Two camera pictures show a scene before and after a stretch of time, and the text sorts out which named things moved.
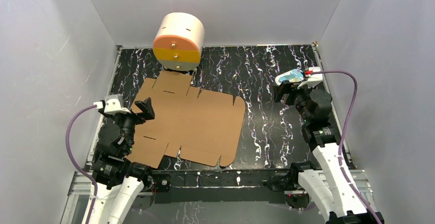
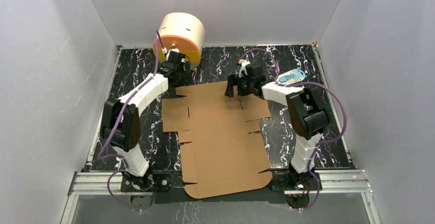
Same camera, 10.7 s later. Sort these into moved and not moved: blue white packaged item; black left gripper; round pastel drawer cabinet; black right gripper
Moved: black right gripper; black left gripper
Not moved: blue white packaged item; round pastel drawer cabinet
